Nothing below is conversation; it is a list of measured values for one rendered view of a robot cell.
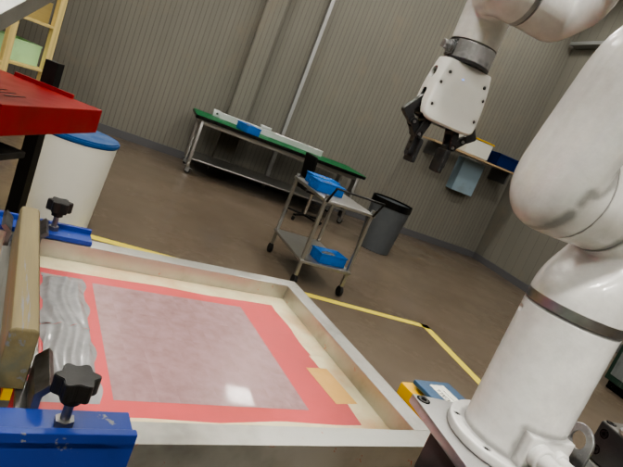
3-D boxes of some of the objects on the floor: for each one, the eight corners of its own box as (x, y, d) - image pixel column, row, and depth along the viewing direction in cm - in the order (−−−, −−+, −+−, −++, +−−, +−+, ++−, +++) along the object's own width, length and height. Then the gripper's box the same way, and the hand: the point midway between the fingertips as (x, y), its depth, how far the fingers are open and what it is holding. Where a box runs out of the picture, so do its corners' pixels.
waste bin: (398, 260, 716) (419, 212, 701) (362, 249, 696) (384, 199, 681) (381, 246, 769) (401, 201, 755) (348, 235, 750) (367, 189, 735)
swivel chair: (298, 213, 769) (321, 156, 750) (328, 229, 739) (353, 170, 721) (274, 210, 721) (298, 148, 703) (305, 227, 692) (331, 164, 673)
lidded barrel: (98, 219, 418) (123, 139, 405) (88, 241, 368) (116, 151, 354) (23, 197, 400) (47, 113, 386) (2, 218, 349) (28, 121, 335)
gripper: (495, 78, 90) (451, 177, 93) (413, 37, 84) (369, 145, 87) (523, 80, 83) (473, 187, 87) (436, 35, 77) (387, 153, 81)
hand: (425, 155), depth 87 cm, fingers open, 4 cm apart
